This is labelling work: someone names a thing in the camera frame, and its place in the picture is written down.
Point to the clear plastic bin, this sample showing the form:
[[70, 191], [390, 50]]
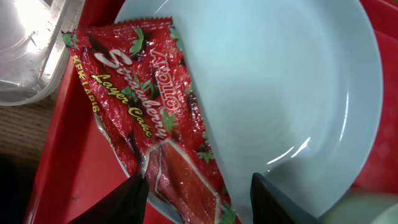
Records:
[[33, 55]]

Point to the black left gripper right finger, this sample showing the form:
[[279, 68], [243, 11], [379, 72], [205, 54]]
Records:
[[271, 206]]

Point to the red strawberry cake wrapper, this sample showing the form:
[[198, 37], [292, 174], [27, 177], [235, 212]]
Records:
[[135, 76]]

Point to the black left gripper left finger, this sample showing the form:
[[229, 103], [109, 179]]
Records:
[[126, 204]]

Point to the light blue plate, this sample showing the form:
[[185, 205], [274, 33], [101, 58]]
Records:
[[289, 89]]

